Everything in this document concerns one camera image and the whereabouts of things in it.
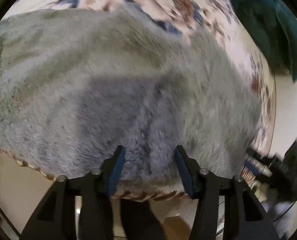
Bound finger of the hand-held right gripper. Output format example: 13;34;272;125
246;148;274;164
244;158;273;178

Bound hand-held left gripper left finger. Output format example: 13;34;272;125
20;145;126;240

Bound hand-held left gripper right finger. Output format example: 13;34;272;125
174;145;280;240

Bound grey fluffy blanket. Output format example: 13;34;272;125
0;5;263;188

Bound white headboard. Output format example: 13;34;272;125
270;55;297;156

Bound person's dark trouser legs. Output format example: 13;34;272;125
120;198;167;240

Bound teal plush pillow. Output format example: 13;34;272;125
275;0;297;82

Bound dark green pillow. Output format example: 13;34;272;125
230;0;293;76

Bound floral bed blanket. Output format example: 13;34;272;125
0;0;277;202

